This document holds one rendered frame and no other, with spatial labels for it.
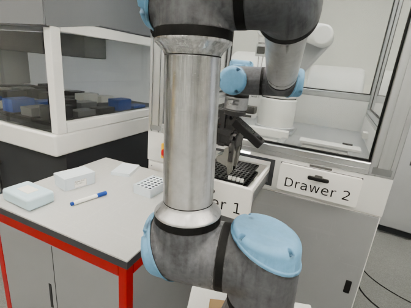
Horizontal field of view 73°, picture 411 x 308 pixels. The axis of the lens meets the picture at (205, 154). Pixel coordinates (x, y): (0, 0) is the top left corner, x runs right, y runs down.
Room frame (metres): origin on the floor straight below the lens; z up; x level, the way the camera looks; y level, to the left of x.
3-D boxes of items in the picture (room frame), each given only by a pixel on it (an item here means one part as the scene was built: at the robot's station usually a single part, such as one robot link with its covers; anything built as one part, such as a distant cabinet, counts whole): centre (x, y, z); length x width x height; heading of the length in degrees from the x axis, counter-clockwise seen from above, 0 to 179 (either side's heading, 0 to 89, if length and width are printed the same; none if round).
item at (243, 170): (1.00, -0.10, 0.87); 0.22 x 0.18 x 0.06; 157
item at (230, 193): (0.82, -0.02, 0.87); 0.29 x 0.02 x 0.11; 67
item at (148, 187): (1.04, 0.21, 0.78); 0.12 x 0.08 x 0.04; 153
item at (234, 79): (0.80, -0.08, 1.24); 0.11 x 0.11 x 0.08; 76
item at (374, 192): (1.54, -0.37, 0.87); 1.02 x 0.95 x 0.14; 67
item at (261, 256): (0.40, -0.11, 0.96); 0.13 x 0.12 x 0.14; 76
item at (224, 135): (0.90, -0.07, 1.08); 0.09 x 0.08 x 0.12; 67
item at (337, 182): (0.99, -0.43, 0.87); 0.29 x 0.02 x 0.11; 67
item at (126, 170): (1.22, 0.37, 0.77); 0.13 x 0.09 x 0.02; 174
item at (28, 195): (0.87, 0.61, 0.78); 0.15 x 0.10 x 0.04; 64
